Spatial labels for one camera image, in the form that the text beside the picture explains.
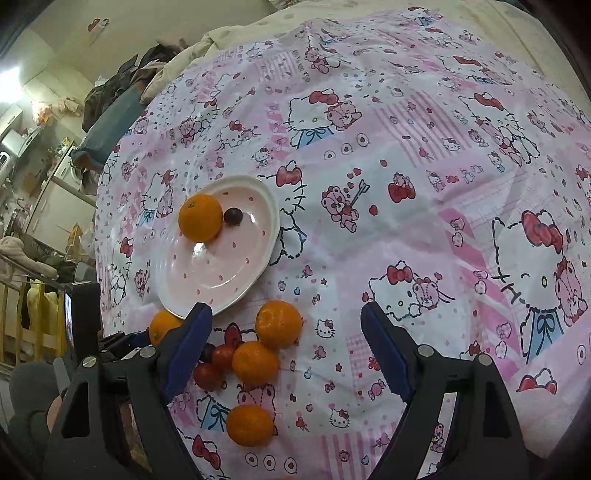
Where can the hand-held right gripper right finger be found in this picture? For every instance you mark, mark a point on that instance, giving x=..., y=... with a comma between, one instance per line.
x=388, y=355

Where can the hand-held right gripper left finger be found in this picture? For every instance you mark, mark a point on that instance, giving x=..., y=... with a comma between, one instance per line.
x=184, y=355

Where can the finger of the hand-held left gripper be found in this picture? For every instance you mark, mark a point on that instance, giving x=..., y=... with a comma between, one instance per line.
x=129, y=338
x=127, y=353

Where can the dark purple grape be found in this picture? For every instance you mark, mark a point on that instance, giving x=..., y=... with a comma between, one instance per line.
x=207, y=353
x=233, y=217

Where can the small mandarin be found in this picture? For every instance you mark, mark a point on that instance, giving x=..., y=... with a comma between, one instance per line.
x=160, y=328
x=255, y=362
x=249, y=424

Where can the large orange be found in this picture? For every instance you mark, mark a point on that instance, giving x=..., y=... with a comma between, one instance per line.
x=278, y=323
x=201, y=218

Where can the pink white plate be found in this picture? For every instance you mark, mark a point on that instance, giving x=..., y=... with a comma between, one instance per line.
x=231, y=258

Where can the white cabinet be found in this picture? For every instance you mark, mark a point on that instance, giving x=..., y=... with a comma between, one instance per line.
x=55, y=207

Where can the pink cartoon printed blanket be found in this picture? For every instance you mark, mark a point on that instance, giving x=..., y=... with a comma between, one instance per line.
x=369, y=230

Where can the blue cloth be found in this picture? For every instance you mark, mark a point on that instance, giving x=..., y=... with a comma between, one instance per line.
x=111, y=129

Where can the pile of dark clothes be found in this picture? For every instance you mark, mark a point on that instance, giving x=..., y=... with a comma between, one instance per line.
x=120, y=78

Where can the cream duvet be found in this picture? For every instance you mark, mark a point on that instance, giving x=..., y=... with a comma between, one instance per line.
x=508, y=27

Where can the yellow wooden frame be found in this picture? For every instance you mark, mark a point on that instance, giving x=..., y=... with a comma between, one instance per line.
x=14, y=318

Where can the red wall sticker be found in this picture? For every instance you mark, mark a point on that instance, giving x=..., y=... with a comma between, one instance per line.
x=98, y=24

